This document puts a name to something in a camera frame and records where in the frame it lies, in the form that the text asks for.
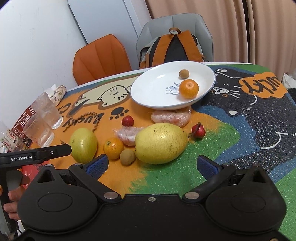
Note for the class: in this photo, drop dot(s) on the small brown longan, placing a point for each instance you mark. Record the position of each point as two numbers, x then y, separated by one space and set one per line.
184 73

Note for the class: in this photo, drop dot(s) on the orange and black backpack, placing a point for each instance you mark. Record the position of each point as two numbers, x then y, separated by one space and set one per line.
175 48

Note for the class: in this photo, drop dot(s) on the beige curtain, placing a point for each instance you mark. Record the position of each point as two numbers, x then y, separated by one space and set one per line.
231 27

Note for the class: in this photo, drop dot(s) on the patterned packet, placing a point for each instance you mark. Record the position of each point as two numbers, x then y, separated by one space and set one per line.
11 141

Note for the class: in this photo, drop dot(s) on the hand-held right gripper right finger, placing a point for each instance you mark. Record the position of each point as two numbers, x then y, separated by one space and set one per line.
207 166

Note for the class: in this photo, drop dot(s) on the large yellow mango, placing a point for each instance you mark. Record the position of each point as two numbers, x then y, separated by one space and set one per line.
159 143

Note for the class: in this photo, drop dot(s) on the small orange tangerine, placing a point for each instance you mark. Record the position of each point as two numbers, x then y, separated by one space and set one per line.
113 148

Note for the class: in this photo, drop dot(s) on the orange chair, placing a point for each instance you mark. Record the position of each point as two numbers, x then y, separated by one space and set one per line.
99 60

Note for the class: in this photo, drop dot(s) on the large orange tangerine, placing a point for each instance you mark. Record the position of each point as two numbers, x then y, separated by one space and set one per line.
189 89

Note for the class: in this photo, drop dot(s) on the dark cloth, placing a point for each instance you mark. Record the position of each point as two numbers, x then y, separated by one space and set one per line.
291 96

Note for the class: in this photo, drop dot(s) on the white refrigerator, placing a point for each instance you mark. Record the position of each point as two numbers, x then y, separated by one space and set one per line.
104 18

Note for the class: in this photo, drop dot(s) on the red plastic object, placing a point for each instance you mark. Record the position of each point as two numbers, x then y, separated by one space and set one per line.
30 172

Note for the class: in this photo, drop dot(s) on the patterned tissue pack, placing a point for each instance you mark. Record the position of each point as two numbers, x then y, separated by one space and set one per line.
57 92

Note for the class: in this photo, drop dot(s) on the person's left hand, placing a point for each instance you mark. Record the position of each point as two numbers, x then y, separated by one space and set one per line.
13 199

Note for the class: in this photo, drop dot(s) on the white plastic bag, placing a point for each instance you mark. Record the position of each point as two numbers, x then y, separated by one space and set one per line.
289 81

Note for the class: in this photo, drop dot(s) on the sausage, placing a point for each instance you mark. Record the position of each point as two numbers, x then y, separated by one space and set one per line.
168 118

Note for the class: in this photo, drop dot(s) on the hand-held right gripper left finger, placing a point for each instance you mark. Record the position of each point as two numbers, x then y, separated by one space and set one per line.
97 165

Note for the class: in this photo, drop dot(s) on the red fruit with stem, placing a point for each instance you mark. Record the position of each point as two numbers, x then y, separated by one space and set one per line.
198 132

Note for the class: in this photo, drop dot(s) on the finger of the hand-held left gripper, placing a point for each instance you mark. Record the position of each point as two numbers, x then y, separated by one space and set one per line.
57 150

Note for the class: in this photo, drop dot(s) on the white plate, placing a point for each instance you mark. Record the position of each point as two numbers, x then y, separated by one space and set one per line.
157 88

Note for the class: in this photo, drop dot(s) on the red printed box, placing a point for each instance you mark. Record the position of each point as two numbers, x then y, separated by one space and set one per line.
19 125

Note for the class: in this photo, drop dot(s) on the cat printed table cloth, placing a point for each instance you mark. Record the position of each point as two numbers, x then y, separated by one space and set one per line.
231 139

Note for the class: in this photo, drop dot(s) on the grey chair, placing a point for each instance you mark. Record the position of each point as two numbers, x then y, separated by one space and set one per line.
201 25

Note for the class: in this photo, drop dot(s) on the clear plastic cup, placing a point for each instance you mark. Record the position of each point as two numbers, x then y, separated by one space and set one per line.
38 132
47 111

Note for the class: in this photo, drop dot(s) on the small red fruit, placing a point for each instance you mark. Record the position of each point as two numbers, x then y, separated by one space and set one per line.
128 121

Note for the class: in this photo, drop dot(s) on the green-yellow pear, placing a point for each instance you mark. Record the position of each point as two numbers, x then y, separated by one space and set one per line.
83 144

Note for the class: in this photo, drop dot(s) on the brown kiwi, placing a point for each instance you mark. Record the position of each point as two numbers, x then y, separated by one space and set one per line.
127 157

